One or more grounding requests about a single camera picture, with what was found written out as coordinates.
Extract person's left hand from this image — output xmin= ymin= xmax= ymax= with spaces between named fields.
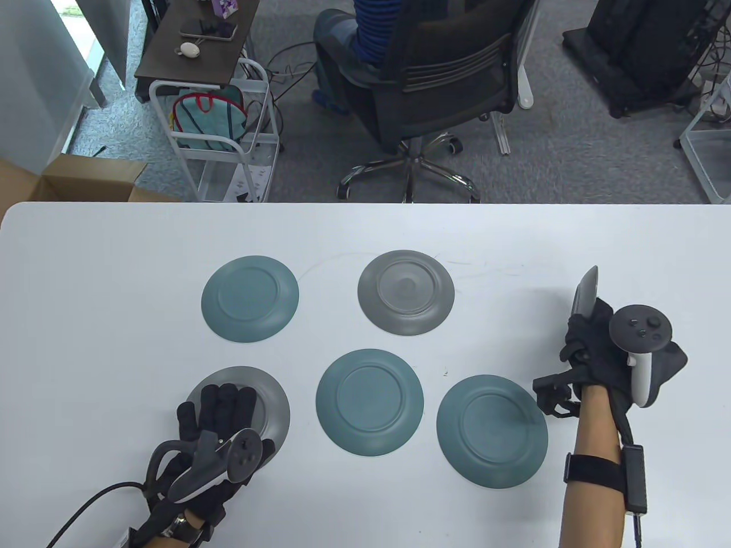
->
xmin=144 ymin=383 xmax=276 ymax=524

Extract person's right hand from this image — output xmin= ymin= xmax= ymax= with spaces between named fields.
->
xmin=560 ymin=298 xmax=643 ymax=407

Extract black white controller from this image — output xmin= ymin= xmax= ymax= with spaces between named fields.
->
xmin=609 ymin=306 xmax=689 ymax=408
xmin=145 ymin=428 xmax=264 ymax=504

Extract teal plate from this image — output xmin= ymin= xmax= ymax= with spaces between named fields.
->
xmin=436 ymin=374 xmax=549 ymax=490
xmin=315 ymin=349 xmax=425 ymax=457
xmin=201 ymin=255 xmax=300 ymax=344

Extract grey rippled plate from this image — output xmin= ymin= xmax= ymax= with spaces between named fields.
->
xmin=358 ymin=250 xmax=456 ymax=337

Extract black right forearm sensor band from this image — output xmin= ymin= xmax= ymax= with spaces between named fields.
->
xmin=564 ymin=445 xmax=649 ymax=514

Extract person's left forearm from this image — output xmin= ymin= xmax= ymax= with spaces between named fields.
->
xmin=123 ymin=508 xmax=215 ymax=548

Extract person's right forearm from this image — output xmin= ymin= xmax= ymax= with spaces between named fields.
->
xmin=559 ymin=384 xmax=626 ymax=548

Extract white metal cart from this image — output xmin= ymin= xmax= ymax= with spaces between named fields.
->
xmin=148 ymin=57 xmax=283 ymax=203

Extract cardboard box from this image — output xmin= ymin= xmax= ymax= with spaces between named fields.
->
xmin=0 ymin=153 xmax=183 ymax=226

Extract white desk leg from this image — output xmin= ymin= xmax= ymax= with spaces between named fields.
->
xmin=490 ymin=0 xmax=542 ymax=156

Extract teal bag with red trim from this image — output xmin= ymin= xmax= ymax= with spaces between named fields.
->
xmin=171 ymin=86 xmax=247 ymax=152

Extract black equipment rack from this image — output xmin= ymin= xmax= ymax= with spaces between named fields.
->
xmin=563 ymin=0 xmax=731 ymax=119

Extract black office chair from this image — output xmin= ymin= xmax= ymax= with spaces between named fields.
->
xmin=336 ymin=0 xmax=540 ymax=204

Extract dark wooden side table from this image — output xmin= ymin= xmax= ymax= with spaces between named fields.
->
xmin=135 ymin=0 xmax=260 ymax=103

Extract black smartphone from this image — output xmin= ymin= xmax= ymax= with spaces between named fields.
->
xmin=180 ymin=19 xmax=238 ymax=42

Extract grey partition panel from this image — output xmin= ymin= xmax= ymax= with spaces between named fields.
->
xmin=74 ymin=0 xmax=132 ymax=89

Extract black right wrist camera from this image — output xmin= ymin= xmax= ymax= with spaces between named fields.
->
xmin=532 ymin=374 xmax=582 ymax=418

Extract black left glove cable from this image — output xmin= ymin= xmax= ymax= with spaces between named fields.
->
xmin=46 ymin=482 xmax=146 ymax=548

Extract white wire basket cart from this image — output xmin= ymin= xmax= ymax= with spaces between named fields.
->
xmin=674 ymin=74 xmax=731 ymax=204

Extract black floor cables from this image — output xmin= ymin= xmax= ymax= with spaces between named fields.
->
xmin=266 ymin=43 xmax=318 ymax=115

